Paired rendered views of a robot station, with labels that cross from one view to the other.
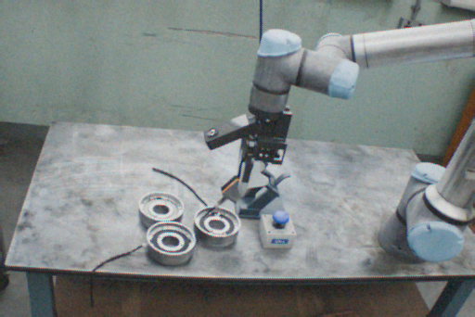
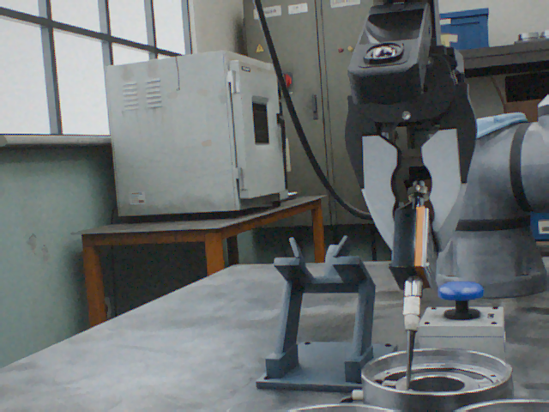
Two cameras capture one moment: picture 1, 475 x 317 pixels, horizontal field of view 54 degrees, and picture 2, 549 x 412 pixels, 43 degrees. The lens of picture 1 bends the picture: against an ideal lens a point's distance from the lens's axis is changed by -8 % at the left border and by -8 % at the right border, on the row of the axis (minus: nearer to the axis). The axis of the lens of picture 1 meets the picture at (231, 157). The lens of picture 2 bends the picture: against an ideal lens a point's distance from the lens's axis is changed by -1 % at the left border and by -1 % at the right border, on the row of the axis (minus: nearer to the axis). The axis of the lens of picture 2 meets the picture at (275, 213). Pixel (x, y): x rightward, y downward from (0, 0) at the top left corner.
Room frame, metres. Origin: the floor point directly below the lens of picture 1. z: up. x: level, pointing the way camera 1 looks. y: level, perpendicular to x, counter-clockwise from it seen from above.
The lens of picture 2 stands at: (0.71, 0.46, 1.00)
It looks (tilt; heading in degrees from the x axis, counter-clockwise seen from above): 4 degrees down; 302
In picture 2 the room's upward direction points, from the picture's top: 4 degrees counter-clockwise
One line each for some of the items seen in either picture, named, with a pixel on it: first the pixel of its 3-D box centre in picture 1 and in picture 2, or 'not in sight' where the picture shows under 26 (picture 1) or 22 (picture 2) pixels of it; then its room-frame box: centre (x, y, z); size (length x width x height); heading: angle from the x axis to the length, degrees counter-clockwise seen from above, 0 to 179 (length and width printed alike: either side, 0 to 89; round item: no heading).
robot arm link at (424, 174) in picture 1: (429, 194); (488, 166); (0.96, -0.48, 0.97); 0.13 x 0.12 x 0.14; 171
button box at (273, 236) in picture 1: (278, 231); (464, 336); (0.90, -0.14, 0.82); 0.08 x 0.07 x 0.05; 103
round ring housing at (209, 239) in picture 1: (216, 227); (437, 396); (0.88, 0.00, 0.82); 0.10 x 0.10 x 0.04
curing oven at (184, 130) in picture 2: not in sight; (209, 140); (2.56, -1.95, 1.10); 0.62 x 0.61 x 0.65; 103
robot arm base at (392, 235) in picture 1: (412, 228); (487, 251); (0.97, -0.48, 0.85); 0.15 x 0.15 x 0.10
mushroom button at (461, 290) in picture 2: (279, 222); (461, 310); (0.90, -0.14, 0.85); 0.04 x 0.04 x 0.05
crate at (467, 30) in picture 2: not in sight; (442, 39); (1.99, -3.45, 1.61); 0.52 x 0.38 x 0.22; 16
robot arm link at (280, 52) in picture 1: (278, 60); not in sight; (0.90, -0.05, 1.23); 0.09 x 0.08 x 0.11; 81
